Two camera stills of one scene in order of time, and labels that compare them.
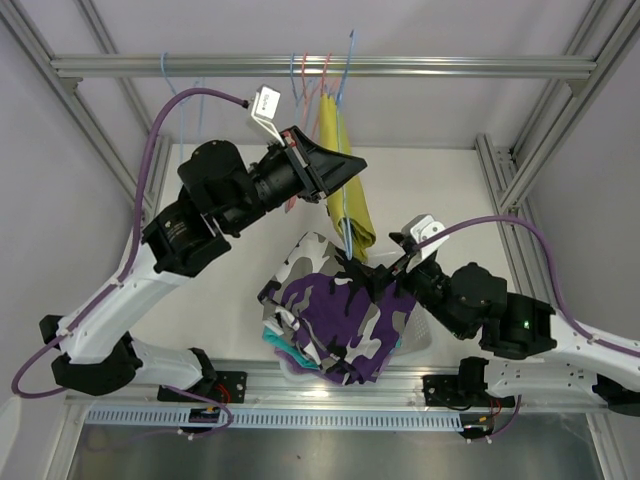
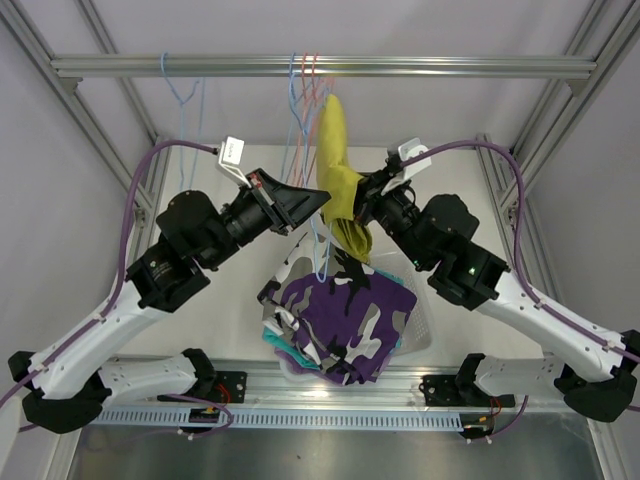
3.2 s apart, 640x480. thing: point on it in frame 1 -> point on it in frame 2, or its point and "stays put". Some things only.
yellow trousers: (351, 208) stays put
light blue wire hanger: (181, 108) stays put
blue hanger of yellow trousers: (341, 86) -> (310, 95)
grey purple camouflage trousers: (347, 318) stays put
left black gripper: (322, 169) -> (284, 207)
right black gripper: (376, 279) -> (368, 193)
